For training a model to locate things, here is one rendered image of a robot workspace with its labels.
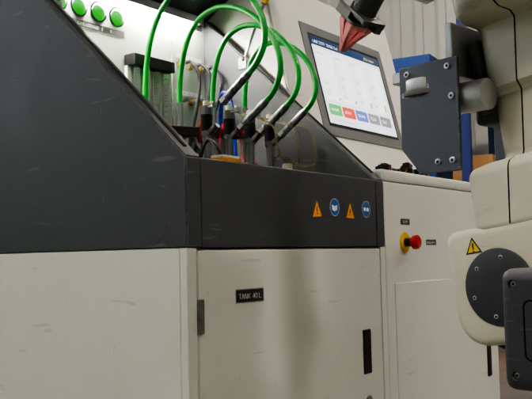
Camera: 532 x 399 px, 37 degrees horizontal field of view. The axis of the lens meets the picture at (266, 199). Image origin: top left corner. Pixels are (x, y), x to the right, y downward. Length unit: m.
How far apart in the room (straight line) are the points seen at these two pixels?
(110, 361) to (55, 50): 0.63
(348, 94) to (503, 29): 1.27
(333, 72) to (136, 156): 1.04
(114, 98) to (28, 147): 0.27
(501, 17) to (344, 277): 0.80
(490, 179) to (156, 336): 0.65
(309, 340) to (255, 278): 0.22
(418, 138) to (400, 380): 0.95
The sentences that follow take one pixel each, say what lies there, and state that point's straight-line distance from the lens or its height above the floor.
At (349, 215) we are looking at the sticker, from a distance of 1.79.
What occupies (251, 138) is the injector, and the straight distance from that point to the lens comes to 1.93.
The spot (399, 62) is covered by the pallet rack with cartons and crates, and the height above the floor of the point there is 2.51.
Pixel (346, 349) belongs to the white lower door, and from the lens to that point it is 1.78.
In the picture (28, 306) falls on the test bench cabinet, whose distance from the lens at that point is 1.70.
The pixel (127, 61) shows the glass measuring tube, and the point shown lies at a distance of 2.05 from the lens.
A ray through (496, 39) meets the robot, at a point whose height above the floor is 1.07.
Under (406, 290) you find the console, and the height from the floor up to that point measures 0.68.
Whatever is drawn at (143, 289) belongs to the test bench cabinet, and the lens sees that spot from 1.44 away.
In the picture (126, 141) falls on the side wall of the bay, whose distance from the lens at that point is 1.48.
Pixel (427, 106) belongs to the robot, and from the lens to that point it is 1.16.
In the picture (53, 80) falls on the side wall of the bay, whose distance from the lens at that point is 1.67.
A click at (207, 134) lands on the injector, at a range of 1.80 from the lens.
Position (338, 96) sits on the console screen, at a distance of 2.34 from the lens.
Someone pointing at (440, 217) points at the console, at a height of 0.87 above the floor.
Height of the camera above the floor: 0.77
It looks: 4 degrees up
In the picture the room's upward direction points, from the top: 1 degrees counter-clockwise
